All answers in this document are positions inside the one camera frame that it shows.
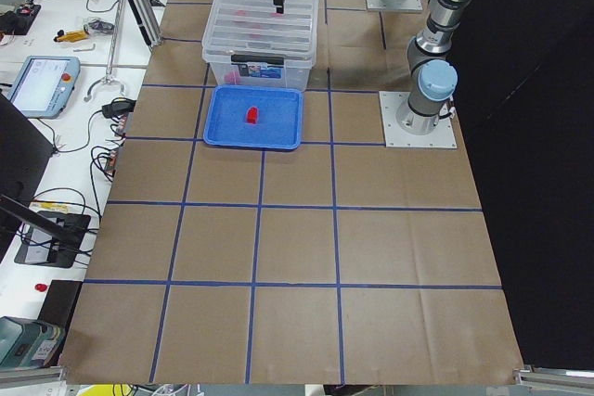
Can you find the teach pendant tablet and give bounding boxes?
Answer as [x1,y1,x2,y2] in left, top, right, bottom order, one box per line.
[8,56,81,119]

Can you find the black power adapter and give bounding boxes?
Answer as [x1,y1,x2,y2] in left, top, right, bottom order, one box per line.
[101,97,136,119]

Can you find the black monitor stand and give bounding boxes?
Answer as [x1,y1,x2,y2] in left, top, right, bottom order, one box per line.
[1,96,90,268]

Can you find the blue plastic tray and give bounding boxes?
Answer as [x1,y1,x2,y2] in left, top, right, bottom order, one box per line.
[203,85,303,150]

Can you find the clear plastic storage box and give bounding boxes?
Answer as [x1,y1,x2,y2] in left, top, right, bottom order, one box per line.
[201,0,323,94]

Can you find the clear plastic box lid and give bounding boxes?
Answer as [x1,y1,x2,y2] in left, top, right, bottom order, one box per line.
[201,0,319,67]

